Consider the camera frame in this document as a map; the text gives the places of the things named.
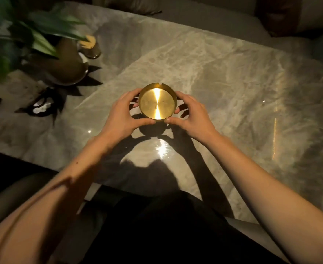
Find person's black clothing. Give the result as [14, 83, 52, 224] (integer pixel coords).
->
[80, 190, 287, 264]

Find round brown plant pot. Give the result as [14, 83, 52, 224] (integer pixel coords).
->
[27, 38, 89, 86]

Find person's right forearm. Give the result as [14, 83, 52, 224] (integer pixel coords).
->
[205, 133, 323, 264]

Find person's left forearm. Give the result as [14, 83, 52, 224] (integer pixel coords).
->
[0, 133, 118, 264]

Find person's right hand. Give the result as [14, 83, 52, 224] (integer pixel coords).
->
[164, 91, 220, 145]

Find grey sofa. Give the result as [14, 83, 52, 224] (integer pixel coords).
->
[91, 0, 323, 67]

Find green leafy plant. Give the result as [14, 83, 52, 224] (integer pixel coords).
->
[0, 0, 89, 83]

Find small jar with cork lid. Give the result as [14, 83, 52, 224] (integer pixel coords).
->
[77, 35, 101, 59]

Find person's left hand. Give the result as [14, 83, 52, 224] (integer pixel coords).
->
[99, 88, 156, 143]

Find round brass ashtray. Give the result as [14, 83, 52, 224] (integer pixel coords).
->
[138, 82, 178, 120]

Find brown cushion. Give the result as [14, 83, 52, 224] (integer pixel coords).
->
[256, 0, 303, 38]

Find grey cushion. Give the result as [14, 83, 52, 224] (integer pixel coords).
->
[92, 0, 162, 16]

